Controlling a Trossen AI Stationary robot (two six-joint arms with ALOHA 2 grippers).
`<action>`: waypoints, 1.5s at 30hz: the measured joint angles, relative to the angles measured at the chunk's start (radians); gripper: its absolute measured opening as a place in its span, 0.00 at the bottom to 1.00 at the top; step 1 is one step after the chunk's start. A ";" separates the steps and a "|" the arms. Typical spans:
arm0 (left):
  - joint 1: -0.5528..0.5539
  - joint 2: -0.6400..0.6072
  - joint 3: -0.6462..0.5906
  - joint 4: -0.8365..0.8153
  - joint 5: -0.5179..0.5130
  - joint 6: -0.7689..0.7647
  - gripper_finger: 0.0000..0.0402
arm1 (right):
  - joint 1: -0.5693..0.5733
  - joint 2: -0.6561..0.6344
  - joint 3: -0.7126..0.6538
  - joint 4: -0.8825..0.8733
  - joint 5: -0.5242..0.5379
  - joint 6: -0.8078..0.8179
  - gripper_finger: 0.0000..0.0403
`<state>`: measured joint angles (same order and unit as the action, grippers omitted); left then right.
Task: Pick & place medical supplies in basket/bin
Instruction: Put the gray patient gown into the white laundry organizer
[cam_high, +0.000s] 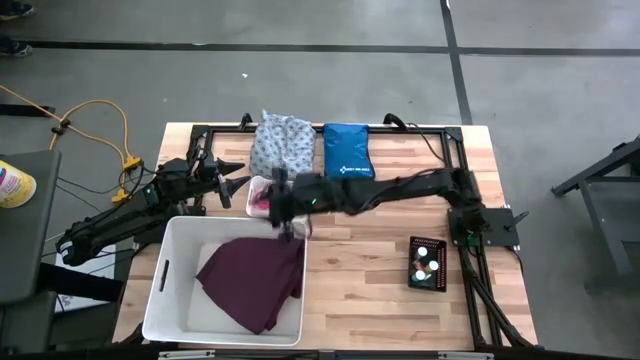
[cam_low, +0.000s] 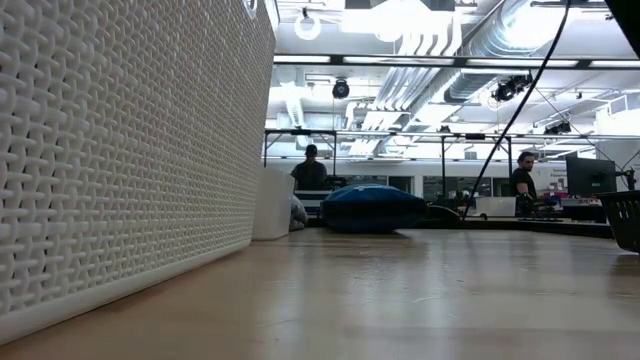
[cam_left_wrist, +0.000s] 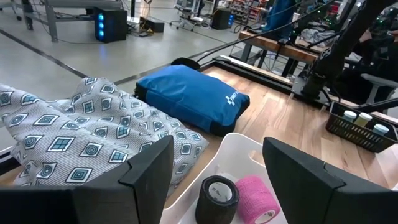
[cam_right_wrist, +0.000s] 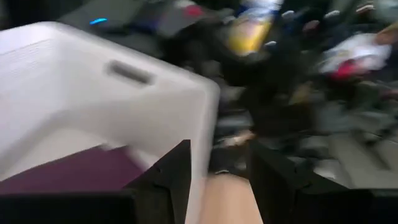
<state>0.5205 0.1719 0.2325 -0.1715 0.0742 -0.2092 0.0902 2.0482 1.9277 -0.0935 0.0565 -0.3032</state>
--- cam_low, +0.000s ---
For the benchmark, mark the black round overhead camera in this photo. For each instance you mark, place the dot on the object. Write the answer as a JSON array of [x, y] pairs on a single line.
[[341, 89]]

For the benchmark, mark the black background station frame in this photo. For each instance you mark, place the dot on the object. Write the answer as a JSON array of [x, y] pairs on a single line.
[[300, 132]]

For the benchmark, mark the white background box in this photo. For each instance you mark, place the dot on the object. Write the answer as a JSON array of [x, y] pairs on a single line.
[[495, 206]]

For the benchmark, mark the silver ceiling duct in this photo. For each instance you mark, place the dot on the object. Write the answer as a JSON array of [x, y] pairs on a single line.
[[470, 85]]

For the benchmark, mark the black aluminium table frame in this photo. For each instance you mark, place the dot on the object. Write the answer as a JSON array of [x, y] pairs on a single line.
[[550, 226]]

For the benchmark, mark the person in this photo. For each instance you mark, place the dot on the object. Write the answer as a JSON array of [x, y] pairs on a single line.
[[309, 175], [522, 182]]

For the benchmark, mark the small white plastic tray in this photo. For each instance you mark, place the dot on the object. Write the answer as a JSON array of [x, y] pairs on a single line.
[[272, 205]]

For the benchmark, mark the black ceiling spotlight cluster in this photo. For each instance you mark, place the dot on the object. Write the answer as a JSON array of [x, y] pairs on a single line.
[[510, 89]]

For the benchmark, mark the black computer monitor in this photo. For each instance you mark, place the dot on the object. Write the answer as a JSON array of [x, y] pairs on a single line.
[[590, 175]]

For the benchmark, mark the large white woven plastic bin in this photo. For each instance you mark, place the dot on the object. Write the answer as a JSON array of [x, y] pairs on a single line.
[[125, 150]]

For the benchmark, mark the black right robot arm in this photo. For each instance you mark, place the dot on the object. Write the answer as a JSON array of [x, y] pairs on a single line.
[[627, 20]]

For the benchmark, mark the grey patterned hospital gown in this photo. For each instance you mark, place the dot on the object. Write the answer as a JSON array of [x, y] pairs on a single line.
[[298, 215]]

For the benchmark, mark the small black plastic basket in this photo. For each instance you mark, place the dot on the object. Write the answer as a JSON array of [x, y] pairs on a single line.
[[625, 220]]

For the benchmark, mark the blue first aid pouch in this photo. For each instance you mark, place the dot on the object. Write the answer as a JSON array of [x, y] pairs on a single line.
[[372, 205]]

